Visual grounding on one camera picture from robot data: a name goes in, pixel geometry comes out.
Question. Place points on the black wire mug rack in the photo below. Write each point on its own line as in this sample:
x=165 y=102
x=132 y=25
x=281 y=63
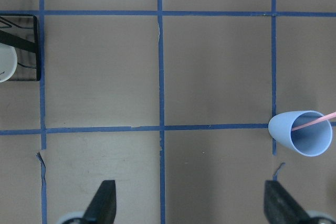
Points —
x=21 y=31

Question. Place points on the pink chopstick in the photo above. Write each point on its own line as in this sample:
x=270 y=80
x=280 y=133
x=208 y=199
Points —
x=316 y=121

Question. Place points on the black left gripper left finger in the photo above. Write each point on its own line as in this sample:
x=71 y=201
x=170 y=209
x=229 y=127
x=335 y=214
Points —
x=103 y=206

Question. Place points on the white mug near rack end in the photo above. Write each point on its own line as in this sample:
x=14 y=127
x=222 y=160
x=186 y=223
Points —
x=8 y=62

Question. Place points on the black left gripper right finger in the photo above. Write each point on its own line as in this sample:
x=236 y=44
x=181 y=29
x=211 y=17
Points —
x=279 y=205

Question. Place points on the light blue plastic cup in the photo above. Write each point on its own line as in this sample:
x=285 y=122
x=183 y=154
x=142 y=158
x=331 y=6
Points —
x=308 y=141

